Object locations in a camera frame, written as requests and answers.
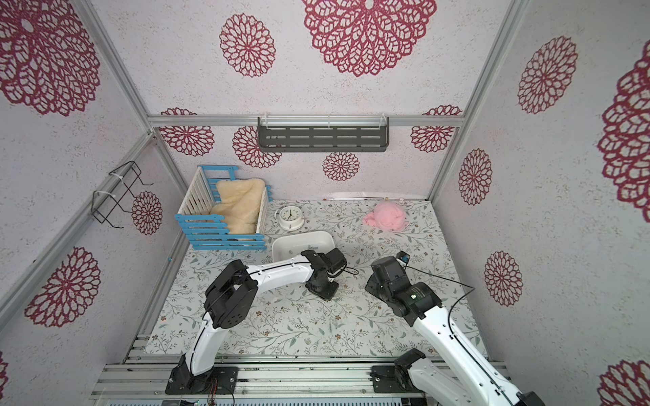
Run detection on white plastic storage box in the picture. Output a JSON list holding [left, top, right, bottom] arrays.
[[271, 231, 335, 262]]

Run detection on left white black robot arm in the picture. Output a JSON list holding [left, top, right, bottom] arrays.
[[179, 248, 347, 378]]

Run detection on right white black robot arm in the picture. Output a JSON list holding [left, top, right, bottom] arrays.
[[366, 276, 544, 405]]

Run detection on pink plush toy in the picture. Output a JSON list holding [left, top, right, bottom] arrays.
[[362, 201, 409, 233]]

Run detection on white round alarm clock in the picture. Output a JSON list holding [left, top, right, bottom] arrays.
[[274, 206, 306, 232]]

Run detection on cream fluffy cloth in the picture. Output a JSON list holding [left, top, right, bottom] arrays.
[[210, 179, 266, 234]]

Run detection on blue white slatted crate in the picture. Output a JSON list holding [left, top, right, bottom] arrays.
[[175, 165, 273, 250]]

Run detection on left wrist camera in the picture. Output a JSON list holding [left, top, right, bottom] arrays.
[[325, 248, 347, 278]]

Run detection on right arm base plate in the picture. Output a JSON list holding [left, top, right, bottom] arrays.
[[370, 364, 438, 394]]

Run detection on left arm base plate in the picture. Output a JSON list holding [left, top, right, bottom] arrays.
[[164, 365, 240, 395]]

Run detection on grey wall shelf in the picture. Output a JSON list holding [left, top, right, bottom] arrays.
[[257, 117, 390, 153]]

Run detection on aluminium front rail frame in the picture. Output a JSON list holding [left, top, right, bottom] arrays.
[[90, 361, 519, 400]]

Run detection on black wire wall rack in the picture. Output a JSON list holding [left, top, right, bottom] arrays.
[[90, 160, 152, 229]]

